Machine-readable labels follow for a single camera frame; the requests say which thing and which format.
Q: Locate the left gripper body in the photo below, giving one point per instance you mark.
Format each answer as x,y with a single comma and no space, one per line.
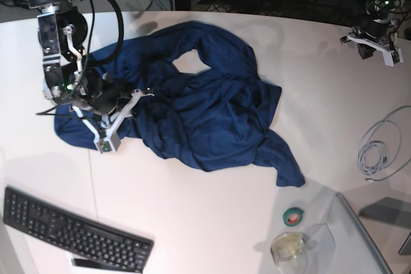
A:
375,28

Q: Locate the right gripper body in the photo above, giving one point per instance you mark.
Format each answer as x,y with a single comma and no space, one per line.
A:
95,100

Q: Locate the dark blue t-shirt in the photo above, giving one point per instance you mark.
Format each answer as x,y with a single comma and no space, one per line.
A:
209,107

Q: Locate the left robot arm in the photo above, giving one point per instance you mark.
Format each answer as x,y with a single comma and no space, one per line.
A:
380,9

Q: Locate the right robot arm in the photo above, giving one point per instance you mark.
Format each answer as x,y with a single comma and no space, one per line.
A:
70,72

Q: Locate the black computer keyboard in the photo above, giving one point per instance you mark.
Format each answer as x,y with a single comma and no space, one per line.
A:
96,244

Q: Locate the green tape roll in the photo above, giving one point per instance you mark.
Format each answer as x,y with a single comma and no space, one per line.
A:
293,216

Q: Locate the clear tape dispenser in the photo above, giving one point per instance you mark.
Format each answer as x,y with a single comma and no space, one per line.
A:
289,253

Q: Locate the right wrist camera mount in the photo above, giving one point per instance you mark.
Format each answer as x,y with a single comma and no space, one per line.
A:
105,122

